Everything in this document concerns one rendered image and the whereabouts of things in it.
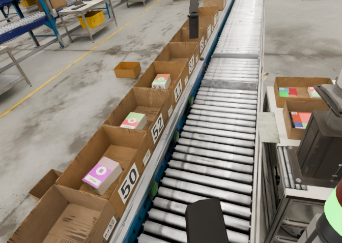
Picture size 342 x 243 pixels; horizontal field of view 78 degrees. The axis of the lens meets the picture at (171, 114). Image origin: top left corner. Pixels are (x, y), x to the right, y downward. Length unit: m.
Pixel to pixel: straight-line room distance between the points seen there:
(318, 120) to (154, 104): 0.97
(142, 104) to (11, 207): 1.75
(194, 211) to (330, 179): 1.15
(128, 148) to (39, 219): 0.54
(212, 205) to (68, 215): 0.96
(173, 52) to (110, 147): 1.21
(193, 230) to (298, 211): 1.88
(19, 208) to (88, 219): 1.61
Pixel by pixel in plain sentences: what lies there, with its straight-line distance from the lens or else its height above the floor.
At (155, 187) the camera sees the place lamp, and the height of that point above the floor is 0.83.
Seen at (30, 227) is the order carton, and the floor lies 1.00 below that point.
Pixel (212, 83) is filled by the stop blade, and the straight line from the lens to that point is 1.93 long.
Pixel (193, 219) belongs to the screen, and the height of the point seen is 1.55.
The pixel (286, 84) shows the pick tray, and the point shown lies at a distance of 1.98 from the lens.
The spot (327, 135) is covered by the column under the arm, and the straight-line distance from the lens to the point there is 1.14.
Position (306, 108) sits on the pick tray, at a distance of 1.75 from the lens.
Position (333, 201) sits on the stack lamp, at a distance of 0.26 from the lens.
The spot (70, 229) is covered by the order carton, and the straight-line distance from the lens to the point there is 1.15.
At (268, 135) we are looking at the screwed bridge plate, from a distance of 1.52.
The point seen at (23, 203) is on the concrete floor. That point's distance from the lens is 2.70.
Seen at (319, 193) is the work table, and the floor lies 0.75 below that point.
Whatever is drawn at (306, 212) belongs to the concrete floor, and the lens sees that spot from 2.16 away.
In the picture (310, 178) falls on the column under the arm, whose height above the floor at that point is 0.76.
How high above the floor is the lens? 1.82
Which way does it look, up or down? 40 degrees down
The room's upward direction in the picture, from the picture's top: 10 degrees counter-clockwise
